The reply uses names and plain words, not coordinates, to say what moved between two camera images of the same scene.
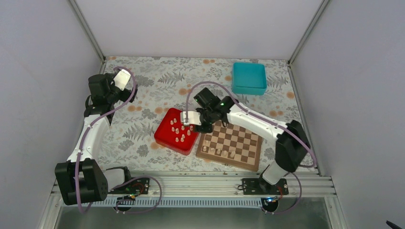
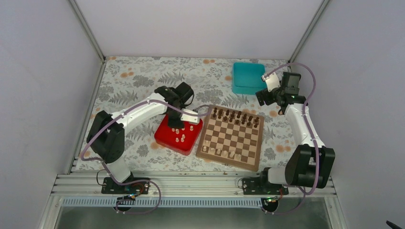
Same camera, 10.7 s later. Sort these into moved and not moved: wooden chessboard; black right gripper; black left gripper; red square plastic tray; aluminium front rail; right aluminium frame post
Moved: black right gripper; black left gripper
Not moved: red square plastic tray; wooden chessboard; aluminium front rail; right aluminium frame post
